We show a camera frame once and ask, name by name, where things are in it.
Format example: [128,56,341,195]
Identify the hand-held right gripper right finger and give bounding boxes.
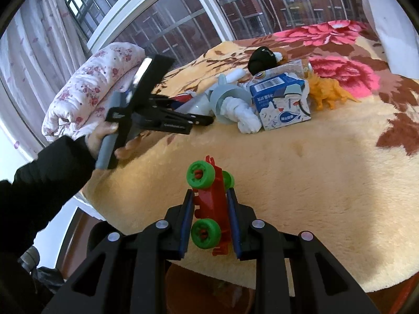
[226,189,380,314]

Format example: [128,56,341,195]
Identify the person's left forearm black sleeve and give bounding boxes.
[0,136,99,249]

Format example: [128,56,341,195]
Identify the orange toy dinosaur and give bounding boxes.
[306,71,361,112]

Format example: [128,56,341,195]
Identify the sheer white curtain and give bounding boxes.
[0,0,90,158]

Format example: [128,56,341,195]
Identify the white window frame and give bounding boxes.
[86,0,237,53]

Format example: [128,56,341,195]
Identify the red toy car green wheels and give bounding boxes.
[186,156,235,257]

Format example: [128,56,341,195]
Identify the person's left hand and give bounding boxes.
[86,122,145,161]

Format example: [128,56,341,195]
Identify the floral plush blanket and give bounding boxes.
[80,20,419,294]

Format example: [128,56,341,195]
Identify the twisted white cloth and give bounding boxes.
[225,96,262,134]

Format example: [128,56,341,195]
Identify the white plastic cup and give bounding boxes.
[181,93,214,119]

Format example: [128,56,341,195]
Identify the black plush toy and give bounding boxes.
[248,47,279,73]

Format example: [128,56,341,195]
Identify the blue white milk carton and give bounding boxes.
[249,72,312,131]

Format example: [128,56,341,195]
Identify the folded white pink floral quilt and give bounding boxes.
[42,42,146,143]

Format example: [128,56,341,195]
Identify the clear plastic bottle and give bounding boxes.
[252,59,310,82]

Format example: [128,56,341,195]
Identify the grey plastic disc toy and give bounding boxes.
[209,75,253,126]

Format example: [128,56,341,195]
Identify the brown wooden bed frame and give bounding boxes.
[56,207,260,314]

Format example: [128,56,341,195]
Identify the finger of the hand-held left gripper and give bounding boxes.
[140,110,215,136]
[149,93,184,113]

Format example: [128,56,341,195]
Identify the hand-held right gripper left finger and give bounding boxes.
[42,190,194,314]

